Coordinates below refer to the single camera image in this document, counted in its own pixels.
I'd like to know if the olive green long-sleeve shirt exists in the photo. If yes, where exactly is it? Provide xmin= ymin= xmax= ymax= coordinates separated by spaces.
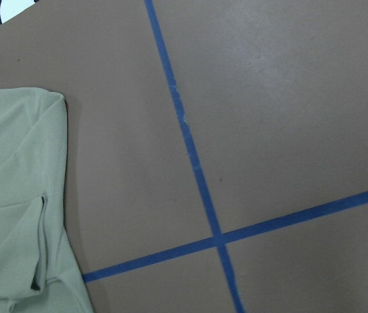
xmin=0 ymin=87 xmax=93 ymax=312

